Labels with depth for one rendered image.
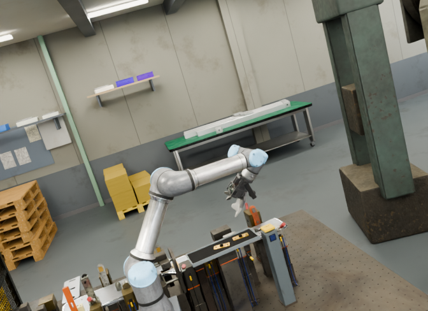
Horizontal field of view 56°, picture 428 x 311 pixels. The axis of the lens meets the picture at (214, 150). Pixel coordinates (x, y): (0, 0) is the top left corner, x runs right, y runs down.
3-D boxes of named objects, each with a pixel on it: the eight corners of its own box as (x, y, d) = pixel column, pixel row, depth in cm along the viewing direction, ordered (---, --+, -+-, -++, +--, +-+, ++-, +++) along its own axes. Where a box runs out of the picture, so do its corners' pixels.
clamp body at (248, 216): (265, 252, 284) (251, 205, 276) (274, 260, 270) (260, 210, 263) (254, 257, 281) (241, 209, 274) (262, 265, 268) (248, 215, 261)
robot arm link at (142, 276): (139, 308, 165) (128, 279, 162) (133, 294, 177) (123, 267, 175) (167, 294, 169) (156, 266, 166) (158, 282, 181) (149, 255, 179)
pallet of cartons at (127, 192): (158, 187, 801) (146, 154, 786) (164, 204, 685) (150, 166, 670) (114, 202, 787) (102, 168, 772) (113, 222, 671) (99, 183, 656)
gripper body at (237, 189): (225, 188, 210) (236, 170, 206) (239, 193, 214) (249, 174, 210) (230, 197, 204) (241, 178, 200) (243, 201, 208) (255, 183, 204)
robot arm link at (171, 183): (161, 179, 165) (263, 144, 182) (154, 175, 175) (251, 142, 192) (168, 205, 167) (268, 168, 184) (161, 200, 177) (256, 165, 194)
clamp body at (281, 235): (291, 276, 247) (276, 222, 239) (300, 284, 235) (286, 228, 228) (281, 281, 245) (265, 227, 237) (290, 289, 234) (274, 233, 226)
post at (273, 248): (291, 296, 227) (271, 225, 218) (297, 302, 220) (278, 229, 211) (279, 301, 225) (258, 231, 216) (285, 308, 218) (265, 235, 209)
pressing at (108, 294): (274, 216, 265) (273, 215, 265) (290, 227, 244) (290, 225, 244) (62, 305, 231) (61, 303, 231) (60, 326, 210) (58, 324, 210)
